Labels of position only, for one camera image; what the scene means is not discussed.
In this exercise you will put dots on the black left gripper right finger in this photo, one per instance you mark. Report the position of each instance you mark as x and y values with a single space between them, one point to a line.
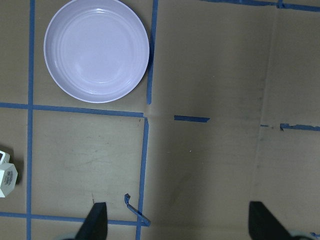
263 225

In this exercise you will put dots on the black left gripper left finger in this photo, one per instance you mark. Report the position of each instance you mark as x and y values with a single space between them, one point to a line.
95 226

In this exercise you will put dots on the white faceted cup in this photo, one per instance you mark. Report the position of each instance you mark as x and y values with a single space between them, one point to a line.
8 175

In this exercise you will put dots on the lilac round plate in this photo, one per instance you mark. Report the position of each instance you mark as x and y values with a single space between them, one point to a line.
96 51

